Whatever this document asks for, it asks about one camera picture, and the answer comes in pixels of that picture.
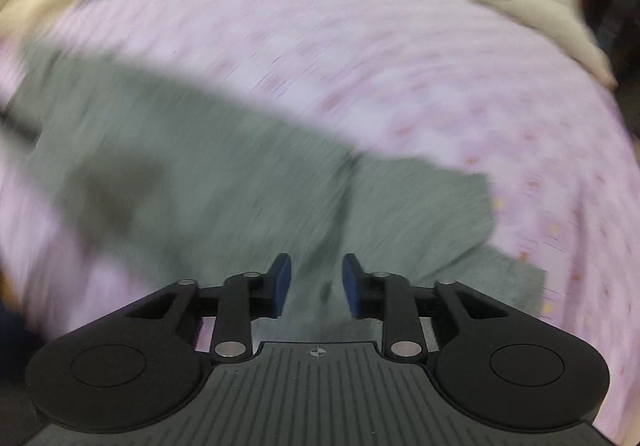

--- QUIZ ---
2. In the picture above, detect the green towel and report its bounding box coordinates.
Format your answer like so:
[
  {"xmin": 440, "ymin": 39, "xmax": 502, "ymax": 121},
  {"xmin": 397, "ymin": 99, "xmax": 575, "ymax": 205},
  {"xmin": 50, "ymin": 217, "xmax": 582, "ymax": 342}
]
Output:
[{"xmin": 10, "ymin": 44, "xmax": 547, "ymax": 342}]

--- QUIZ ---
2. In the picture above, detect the pink patterned bed sheet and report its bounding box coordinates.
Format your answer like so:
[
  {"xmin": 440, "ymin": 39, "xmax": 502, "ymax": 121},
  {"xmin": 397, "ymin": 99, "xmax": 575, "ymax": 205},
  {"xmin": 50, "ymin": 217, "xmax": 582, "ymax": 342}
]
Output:
[{"xmin": 0, "ymin": 0, "xmax": 640, "ymax": 446}]

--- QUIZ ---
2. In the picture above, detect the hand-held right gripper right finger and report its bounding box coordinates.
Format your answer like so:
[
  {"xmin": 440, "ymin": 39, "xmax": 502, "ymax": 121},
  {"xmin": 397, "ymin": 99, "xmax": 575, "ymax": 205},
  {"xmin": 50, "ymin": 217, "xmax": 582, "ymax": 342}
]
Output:
[{"xmin": 342, "ymin": 253, "xmax": 512, "ymax": 362}]

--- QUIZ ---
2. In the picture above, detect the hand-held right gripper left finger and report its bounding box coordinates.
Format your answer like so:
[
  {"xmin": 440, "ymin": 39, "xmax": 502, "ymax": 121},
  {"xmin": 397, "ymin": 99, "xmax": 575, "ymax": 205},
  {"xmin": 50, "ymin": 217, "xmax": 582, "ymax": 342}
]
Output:
[{"xmin": 126, "ymin": 253, "xmax": 293, "ymax": 362}]

